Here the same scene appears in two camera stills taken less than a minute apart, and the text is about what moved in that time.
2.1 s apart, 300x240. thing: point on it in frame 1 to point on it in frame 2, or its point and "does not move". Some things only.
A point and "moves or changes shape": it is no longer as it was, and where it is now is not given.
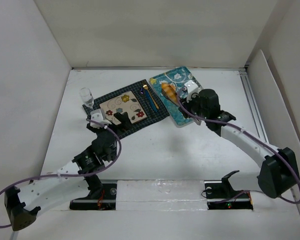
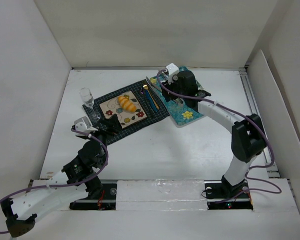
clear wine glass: (87, 97) does not move
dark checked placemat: (147, 100) does not move
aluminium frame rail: (256, 119) does not move
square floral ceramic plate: (127, 103) does not move
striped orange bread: (169, 90) moves or changes shape
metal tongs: (181, 108) to (156, 88)
